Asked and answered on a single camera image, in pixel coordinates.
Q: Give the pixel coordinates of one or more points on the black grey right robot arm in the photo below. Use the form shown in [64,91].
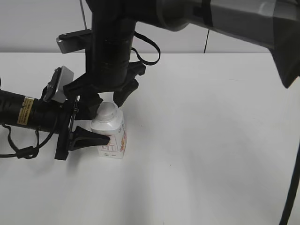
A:
[273,24]

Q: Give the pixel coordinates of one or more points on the white round bottle cap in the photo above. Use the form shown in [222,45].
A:
[106,112]

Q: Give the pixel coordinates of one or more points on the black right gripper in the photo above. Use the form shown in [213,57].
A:
[108,69]

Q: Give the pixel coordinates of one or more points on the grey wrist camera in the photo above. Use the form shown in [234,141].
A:
[55,88]
[74,41]

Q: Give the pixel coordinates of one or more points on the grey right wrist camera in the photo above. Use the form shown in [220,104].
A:
[74,41]

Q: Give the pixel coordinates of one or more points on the white yili changqing bottle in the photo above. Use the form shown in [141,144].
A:
[116,130]

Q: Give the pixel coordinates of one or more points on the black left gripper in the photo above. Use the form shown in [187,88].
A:
[54,117]

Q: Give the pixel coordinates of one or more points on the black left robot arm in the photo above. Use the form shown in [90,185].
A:
[16,110]

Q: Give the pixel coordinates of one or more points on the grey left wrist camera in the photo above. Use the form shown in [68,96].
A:
[55,88]

